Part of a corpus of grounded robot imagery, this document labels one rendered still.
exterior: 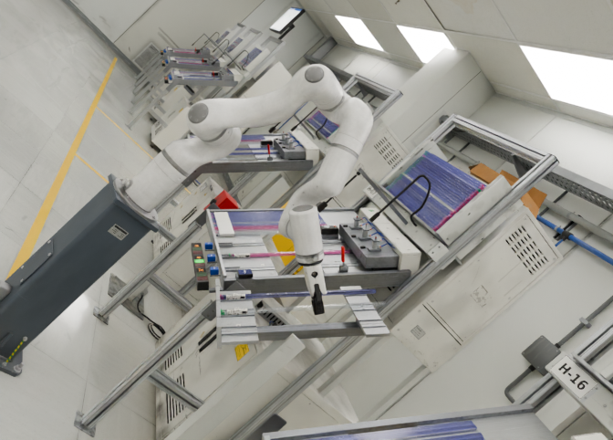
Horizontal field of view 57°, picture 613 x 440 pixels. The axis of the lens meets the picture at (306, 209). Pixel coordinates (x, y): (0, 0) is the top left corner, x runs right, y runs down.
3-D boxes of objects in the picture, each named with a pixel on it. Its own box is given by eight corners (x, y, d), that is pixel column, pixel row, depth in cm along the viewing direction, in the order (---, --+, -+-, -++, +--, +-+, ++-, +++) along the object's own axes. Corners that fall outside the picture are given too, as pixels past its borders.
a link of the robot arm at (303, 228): (287, 250, 170) (305, 257, 162) (281, 208, 166) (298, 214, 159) (310, 242, 174) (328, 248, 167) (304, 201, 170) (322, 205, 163)
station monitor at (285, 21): (276, 34, 638) (303, 8, 636) (266, 30, 690) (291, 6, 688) (284, 43, 644) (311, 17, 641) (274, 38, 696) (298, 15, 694)
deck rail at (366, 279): (223, 296, 201) (223, 280, 199) (223, 293, 203) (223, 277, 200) (409, 286, 219) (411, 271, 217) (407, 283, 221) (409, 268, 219)
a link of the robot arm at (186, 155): (156, 145, 187) (209, 95, 185) (185, 164, 203) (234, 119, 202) (173, 169, 181) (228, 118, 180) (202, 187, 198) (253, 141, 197)
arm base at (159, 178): (116, 198, 177) (159, 157, 176) (109, 172, 192) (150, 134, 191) (160, 231, 189) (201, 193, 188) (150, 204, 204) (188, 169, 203)
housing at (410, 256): (397, 286, 220) (401, 253, 215) (356, 235, 264) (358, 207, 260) (416, 285, 222) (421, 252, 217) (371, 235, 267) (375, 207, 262)
